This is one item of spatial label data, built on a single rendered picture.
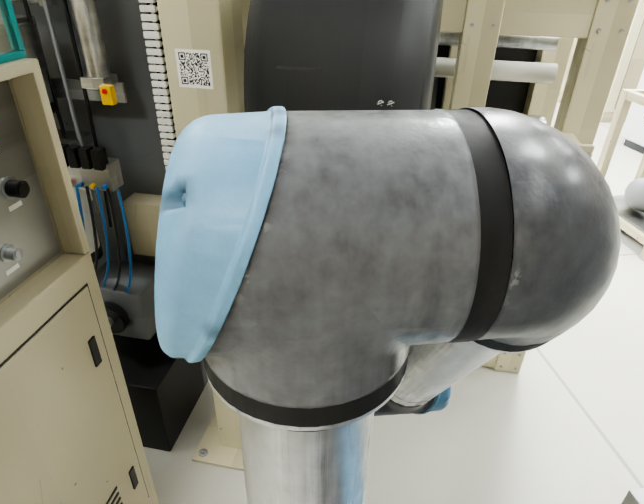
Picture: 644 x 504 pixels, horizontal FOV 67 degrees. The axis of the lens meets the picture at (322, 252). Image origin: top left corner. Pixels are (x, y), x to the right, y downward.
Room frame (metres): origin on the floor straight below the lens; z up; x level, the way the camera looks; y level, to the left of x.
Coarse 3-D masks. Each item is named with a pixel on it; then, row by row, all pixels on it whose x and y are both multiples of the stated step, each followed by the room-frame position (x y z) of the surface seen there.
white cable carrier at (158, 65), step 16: (144, 0) 1.06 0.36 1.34; (144, 16) 1.06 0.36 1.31; (144, 32) 1.06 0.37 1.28; (160, 32) 1.08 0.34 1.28; (160, 48) 1.08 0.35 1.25; (160, 64) 1.10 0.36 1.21; (160, 80) 1.07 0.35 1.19; (160, 96) 1.06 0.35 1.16; (160, 112) 1.06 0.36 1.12; (160, 128) 1.06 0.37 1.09
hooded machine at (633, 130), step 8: (640, 80) 4.30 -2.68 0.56; (640, 88) 4.27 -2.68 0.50; (632, 104) 4.29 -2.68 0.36; (632, 112) 4.26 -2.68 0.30; (640, 112) 4.18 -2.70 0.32; (632, 120) 4.23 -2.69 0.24; (640, 120) 4.15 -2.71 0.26; (624, 128) 4.29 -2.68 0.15; (632, 128) 4.20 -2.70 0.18; (640, 128) 4.12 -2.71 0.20; (624, 136) 4.26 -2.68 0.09; (632, 136) 4.17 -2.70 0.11; (640, 136) 4.09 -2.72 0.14; (624, 144) 4.28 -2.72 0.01; (632, 144) 4.19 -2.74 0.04; (640, 144) 4.07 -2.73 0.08; (640, 152) 4.08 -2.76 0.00
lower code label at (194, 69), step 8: (176, 56) 1.04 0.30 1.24; (184, 56) 1.03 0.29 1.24; (192, 56) 1.03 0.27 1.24; (200, 56) 1.03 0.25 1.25; (208, 56) 1.02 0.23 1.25; (184, 64) 1.03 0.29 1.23; (192, 64) 1.03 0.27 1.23; (200, 64) 1.03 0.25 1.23; (208, 64) 1.02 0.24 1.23; (184, 72) 1.03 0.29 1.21; (192, 72) 1.03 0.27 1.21; (200, 72) 1.03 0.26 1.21; (208, 72) 1.02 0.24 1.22; (184, 80) 1.03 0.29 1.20; (192, 80) 1.03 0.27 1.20; (200, 80) 1.03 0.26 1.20; (208, 80) 1.02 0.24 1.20; (208, 88) 1.02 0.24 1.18
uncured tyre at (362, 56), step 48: (288, 0) 0.83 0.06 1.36; (336, 0) 0.82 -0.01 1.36; (384, 0) 0.80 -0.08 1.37; (432, 0) 0.83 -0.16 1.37; (288, 48) 0.79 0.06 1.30; (336, 48) 0.78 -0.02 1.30; (384, 48) 0.77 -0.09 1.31; (432, 48) 0.80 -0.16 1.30; (288, 96) 0.78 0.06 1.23; (336, 96) 0.76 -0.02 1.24
